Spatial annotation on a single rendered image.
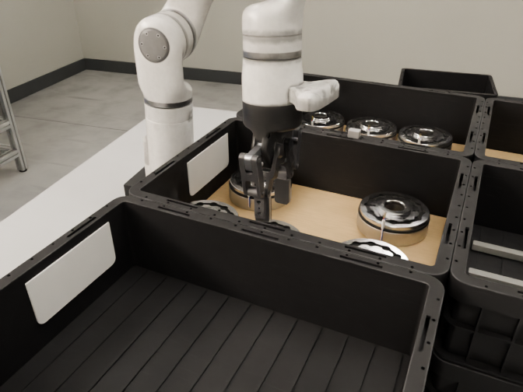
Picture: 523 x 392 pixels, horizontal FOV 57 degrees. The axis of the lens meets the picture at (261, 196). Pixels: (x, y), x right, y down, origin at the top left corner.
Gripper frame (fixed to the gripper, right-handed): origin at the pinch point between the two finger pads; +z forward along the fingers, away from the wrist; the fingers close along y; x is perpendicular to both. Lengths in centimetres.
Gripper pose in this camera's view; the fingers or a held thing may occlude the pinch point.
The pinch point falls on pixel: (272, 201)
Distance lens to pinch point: 66.0
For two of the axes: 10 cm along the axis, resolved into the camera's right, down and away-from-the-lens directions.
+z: 0.1, 9.1, 4.2
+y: -4.6, 3.8, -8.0
